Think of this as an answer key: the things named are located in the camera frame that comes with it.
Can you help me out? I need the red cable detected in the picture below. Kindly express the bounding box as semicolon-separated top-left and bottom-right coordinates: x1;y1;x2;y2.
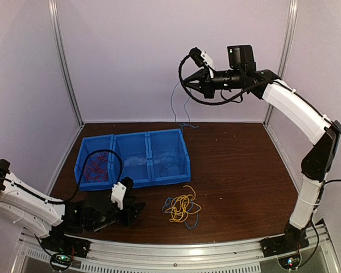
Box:
84;152;110;183

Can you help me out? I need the left circuit board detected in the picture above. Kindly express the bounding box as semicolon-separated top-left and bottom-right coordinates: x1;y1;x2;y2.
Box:
49;254;73;271

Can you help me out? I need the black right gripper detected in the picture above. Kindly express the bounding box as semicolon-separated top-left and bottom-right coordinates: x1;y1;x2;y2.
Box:
182;65;244;98

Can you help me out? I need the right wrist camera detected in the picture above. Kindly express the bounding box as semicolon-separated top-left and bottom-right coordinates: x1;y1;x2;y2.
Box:
189;47;215;78

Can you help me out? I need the right aluminium frame post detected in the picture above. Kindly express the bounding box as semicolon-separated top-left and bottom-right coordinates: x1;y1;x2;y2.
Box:
263;0;298;126

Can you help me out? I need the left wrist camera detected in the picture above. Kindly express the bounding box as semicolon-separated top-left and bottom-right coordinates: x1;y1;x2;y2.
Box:
110;177;134;210

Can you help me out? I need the left aluminium frame post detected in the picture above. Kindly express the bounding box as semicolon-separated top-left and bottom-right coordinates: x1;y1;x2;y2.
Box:
48;0;84;127

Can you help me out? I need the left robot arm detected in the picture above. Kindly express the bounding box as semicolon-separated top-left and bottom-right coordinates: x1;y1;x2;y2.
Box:
0;159;145;253

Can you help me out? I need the circuit board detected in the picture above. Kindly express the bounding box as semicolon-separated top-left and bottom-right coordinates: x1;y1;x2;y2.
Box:
278;254;301;270
49;254;73;271

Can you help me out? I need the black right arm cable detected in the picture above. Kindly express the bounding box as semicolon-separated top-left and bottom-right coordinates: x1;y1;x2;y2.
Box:
178;53;273;106

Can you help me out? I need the blue plastic bin left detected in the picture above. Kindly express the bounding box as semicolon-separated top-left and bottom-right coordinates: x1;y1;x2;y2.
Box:
74;135;114;192

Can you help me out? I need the aluminium frame post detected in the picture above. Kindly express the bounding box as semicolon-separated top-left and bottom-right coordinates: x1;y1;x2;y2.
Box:
48;0;84;127
263;0;298;126

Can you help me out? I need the blue plastic bin right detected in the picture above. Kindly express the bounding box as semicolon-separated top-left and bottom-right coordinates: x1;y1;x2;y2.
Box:
148;129;191;186

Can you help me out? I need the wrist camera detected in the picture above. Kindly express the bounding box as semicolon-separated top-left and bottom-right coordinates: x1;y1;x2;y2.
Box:
189;47;215;78
110;177;134;210

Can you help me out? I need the yellow cable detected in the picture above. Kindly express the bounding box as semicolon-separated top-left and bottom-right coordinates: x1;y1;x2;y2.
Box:
164;185;197;223

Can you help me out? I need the right circuit board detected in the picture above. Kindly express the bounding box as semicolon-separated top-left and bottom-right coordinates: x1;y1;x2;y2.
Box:
278;254;301;270

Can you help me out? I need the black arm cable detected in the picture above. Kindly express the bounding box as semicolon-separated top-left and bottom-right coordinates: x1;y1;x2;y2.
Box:
178;53;273;106
62;150;123;204

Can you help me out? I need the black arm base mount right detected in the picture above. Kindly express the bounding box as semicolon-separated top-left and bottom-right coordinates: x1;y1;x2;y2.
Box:
260;235;310;258

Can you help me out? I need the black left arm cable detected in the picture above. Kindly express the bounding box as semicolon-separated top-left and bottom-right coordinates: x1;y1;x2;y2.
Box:
62;150;123;204

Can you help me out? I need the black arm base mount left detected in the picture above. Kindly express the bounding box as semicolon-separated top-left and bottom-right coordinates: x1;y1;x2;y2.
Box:
41;236;91;258

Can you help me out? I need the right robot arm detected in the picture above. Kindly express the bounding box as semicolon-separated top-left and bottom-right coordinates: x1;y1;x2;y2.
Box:
178;45;341;251

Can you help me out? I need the aluminium front rail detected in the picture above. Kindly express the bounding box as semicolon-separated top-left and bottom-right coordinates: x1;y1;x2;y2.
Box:
9;224;341;272

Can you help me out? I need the blue cable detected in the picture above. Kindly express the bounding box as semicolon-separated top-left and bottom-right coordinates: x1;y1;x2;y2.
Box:
159;81;202;230

